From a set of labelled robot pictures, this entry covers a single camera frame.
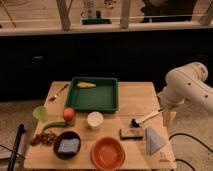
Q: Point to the white handled black brush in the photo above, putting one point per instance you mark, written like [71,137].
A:
[137,122]

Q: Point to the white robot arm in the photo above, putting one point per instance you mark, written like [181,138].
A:
[187,82]

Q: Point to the white paper cup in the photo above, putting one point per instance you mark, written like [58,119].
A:
[94,120]

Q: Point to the green plastic tray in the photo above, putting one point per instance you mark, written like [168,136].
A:
[103,97]

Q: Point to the orange fruit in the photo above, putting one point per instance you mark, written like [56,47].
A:
[69,114]

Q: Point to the dark rectangular eraser block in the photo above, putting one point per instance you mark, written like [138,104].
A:
[131,133]

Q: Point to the wooden table board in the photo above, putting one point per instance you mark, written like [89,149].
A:
[135,99]

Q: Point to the green cucumber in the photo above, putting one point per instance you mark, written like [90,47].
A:
[53,124]

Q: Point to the orange bowl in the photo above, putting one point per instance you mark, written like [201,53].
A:
[107,154]

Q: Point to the dark brown bowl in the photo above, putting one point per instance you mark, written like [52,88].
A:
[65,135]

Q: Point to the blue sponge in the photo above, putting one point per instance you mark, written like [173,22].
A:
[69,145]

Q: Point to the grey folded cloth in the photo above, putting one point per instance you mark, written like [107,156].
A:
[154,142]

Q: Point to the red grapes bunch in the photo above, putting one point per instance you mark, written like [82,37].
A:
[43,138]

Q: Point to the black pole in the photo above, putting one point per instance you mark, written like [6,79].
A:
[14,153]

